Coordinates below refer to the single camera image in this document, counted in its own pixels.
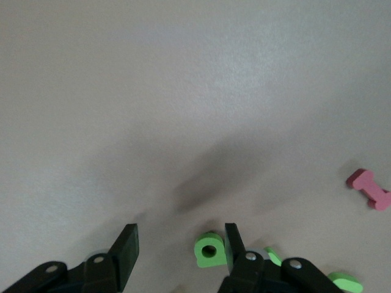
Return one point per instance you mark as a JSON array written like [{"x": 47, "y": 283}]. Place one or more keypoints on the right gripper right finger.
[{"x": 236, "y": 253}]

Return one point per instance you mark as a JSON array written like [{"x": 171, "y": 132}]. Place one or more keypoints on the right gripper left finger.
[{"x": 125, "y": 256}]

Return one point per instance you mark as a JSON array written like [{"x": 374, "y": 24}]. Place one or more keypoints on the green foam letter d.
[{"x": 201, "y": 261}]

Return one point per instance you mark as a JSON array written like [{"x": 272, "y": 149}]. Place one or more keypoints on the green foam letter B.
[{"x": 275, "y": 258}]

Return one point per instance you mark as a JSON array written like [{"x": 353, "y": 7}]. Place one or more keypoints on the green foam letter u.
[{"x": 345, "y": 282}]

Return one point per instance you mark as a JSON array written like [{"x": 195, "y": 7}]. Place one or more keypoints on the dark pink foam letter I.
[{"x": 371, "y": 187}]

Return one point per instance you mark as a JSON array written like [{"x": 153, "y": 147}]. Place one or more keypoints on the brown table cover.
[{"x": 152, "y": 91}]

